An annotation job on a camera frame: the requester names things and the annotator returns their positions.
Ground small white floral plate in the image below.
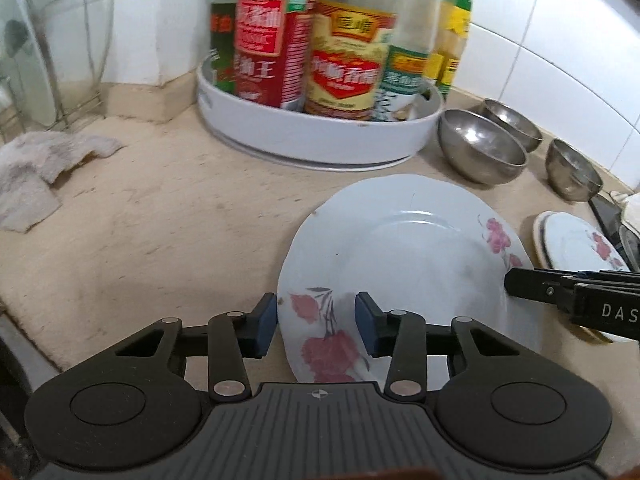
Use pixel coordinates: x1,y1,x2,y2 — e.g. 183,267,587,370
542,212,630,272

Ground red label sauce bottle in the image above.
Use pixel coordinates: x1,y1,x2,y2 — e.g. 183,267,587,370
233,0,323,111

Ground glass pot lid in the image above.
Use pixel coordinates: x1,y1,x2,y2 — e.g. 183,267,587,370
0,0,117,130

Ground small steel bowl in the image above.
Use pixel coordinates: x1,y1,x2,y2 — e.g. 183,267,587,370
544,139,604,204

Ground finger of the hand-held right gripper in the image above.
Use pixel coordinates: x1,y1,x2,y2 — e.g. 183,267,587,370
504,267,640,314

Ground large white floral plate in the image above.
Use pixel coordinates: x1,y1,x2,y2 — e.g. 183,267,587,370
276,174,543,385

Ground dark green label bottle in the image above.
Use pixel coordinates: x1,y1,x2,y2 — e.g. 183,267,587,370
209,0,247,95

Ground yellow green label bottle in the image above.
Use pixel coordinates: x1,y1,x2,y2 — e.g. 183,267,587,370
434,0,481,102

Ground white round turntable tray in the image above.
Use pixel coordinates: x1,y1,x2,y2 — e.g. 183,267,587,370
195,52,446,172

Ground yellow red label bottle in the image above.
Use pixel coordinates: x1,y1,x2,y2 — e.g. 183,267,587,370
303,0,397,122

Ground large steel bowl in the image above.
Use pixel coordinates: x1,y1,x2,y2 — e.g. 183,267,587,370
438,108,529,186

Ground clear bottle green label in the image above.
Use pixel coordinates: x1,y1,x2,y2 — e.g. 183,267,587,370
372,0,447,123

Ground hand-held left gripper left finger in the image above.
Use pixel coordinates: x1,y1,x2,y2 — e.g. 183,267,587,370
115,292,278,403

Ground blue rimmed white plate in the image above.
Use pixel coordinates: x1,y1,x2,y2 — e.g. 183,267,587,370
531,211,556,268

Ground medium steel bowl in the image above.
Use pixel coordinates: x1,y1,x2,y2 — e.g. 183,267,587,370
479,99,544,154

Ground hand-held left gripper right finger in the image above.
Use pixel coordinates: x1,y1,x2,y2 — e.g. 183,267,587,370
354,291,523,403

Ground beige dish cloth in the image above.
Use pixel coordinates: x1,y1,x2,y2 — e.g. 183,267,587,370
0,131,125,234

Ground metal wire rack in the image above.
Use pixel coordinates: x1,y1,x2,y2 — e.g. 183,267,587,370
0,72,109,145

